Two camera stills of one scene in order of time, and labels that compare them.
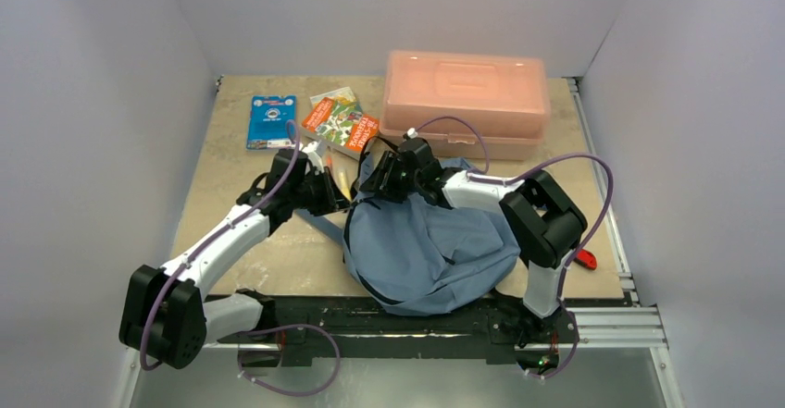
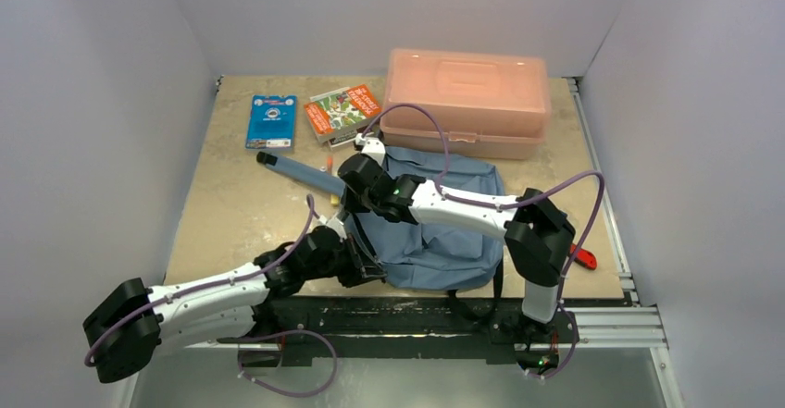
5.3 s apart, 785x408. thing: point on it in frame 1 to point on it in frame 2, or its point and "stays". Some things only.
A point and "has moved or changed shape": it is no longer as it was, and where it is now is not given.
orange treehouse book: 342,126 has moved or changed shape
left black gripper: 333,200 to 360,266
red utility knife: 586,258 stays
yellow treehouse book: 344,102 to 345,138
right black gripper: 385,175 to 356,173
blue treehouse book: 267,118 stays
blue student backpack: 435,260 has moved or changed shape
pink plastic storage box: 472,107 stays
